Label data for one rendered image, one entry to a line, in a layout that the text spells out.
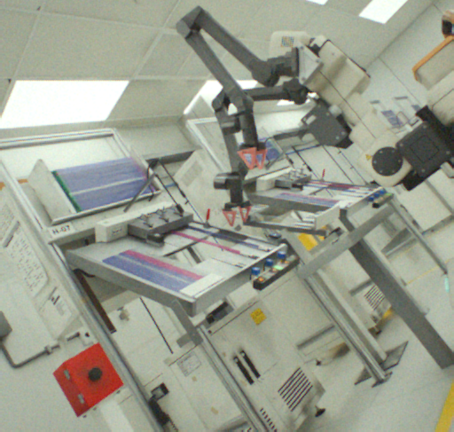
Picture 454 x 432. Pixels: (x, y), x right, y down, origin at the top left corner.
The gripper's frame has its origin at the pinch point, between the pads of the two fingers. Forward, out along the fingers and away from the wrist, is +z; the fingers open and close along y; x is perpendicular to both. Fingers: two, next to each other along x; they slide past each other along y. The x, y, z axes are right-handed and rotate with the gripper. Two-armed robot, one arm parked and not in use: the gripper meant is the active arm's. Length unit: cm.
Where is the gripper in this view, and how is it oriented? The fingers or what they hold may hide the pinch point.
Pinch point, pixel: (238, 222)
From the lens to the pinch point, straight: 198.3
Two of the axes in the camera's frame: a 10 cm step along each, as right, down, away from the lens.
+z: 0.6, 9.8, 2.1
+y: -6.0, 2.0, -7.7
